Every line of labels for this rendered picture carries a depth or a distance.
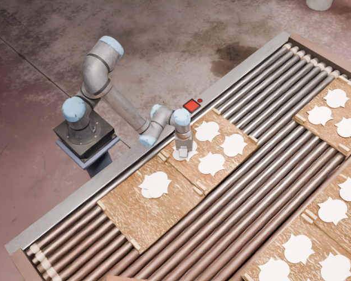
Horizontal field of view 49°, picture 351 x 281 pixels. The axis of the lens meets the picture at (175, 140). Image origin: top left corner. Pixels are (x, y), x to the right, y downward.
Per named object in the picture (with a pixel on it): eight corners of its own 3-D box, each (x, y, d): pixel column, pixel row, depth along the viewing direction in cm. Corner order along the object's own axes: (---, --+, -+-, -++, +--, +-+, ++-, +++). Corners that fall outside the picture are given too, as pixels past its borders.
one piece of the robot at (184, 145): (171, 144, 183) (174, 161, 197) (190, 144, 182) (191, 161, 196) (174, 123, 190) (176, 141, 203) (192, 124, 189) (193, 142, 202)
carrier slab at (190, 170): (159, 154, 205) (158, 152, 204) (211, 110, 219) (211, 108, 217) (205, 195, 189) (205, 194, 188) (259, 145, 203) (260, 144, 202)
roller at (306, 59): (44, 275, 178) (40, 272, 174) (305, 57, 242) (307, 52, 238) (49, 283, 176) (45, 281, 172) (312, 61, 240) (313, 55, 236)
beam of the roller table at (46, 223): (9, 249, 188) (3, 245, 183) (281, 37, 257) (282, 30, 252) (17, 262, 184) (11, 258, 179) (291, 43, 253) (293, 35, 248)
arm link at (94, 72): (77, 71, 151) (158, 148, 173) (92, 52, 156) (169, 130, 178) (65, 77, 160) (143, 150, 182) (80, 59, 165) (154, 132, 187)
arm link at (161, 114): (145, 117, 179) (165, 125, 176) (156, 100, 184) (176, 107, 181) (147, 126, 186) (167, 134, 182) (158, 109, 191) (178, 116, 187)
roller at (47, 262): (38, 267, 180) (34, 265, 176) (299, 53, 244) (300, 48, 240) (43, 275, 178) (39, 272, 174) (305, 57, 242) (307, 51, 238)
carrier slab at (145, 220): (97, 203, 191) (96, 202, 190) (159, 154, 205) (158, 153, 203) (140, 255, 175) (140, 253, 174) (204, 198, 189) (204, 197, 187)
